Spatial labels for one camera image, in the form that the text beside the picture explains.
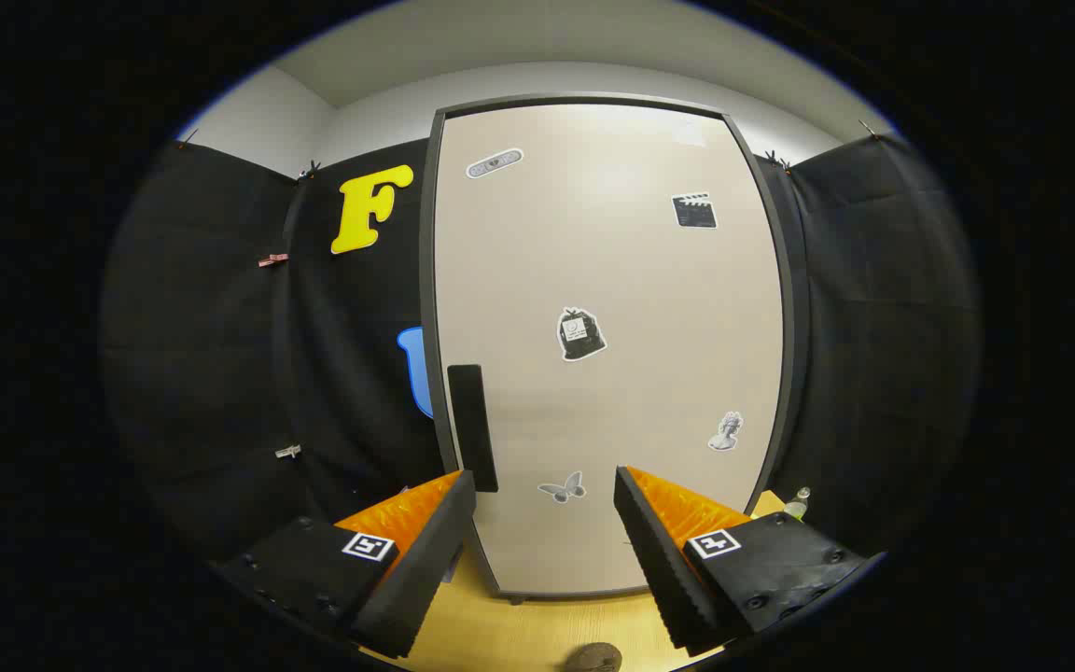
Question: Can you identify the black backdrop cloth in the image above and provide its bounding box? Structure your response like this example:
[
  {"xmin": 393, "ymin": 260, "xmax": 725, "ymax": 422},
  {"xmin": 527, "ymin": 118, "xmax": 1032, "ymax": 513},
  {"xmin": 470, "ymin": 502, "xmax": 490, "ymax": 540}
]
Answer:
[{"xmin": 99, "ymin": 131, "xmax": 982, "ymax": 570}]

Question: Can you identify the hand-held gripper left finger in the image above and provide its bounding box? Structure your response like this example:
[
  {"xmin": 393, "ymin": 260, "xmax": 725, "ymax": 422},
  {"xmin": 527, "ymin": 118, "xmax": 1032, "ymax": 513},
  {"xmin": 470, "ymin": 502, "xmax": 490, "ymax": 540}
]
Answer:
[{"xmin": 211, "ymin": 469, "xmax": 478, "ymax": 660}]

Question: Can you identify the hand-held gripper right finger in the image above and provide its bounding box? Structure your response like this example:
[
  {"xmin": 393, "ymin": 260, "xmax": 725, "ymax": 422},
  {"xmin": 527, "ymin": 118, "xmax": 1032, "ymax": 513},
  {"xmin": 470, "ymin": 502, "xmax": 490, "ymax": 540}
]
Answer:
[{"xmin": 614, "ymin": 465, "xmax": 884, "ymax": 657}]

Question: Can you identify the black door handle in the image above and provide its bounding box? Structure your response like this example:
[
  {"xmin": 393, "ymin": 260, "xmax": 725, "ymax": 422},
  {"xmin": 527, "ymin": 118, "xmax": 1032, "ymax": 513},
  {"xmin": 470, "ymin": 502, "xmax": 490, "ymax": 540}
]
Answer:
[{"xmin": 447, "ymin": 364, "xmax": 499, "ymax": 494}]

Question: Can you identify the grey shoe cabinet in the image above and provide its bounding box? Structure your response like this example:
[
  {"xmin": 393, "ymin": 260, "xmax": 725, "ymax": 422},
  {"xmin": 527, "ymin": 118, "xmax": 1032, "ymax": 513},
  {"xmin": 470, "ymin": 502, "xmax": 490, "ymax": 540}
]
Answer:
[{"xmin": 419, "ymin": 93, "xmax": 809, "ymax": 606}]

